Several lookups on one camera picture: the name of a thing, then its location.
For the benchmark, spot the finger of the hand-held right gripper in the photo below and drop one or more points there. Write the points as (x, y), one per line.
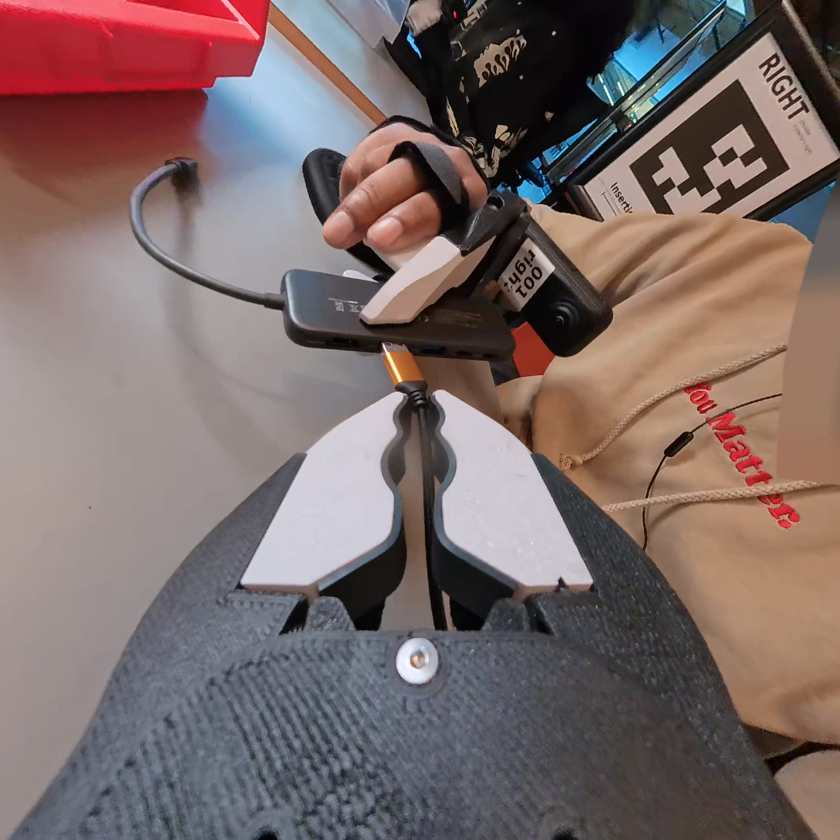
(420, 275)

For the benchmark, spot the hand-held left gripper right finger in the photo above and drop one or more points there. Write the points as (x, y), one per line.
(512, 518)

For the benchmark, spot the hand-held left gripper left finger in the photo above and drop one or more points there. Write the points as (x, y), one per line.
(328, 512)

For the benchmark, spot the black usb hub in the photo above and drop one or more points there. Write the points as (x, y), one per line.
(315, 315)

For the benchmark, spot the red plastic bin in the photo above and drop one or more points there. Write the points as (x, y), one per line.
(131, 46)

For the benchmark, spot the person's right hand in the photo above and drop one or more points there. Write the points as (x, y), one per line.
(374, 190)

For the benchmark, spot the person's beige hoodie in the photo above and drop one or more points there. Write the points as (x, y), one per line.
(689, 623)

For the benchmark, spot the black white marker sign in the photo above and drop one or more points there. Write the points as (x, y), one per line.
(715, 164)

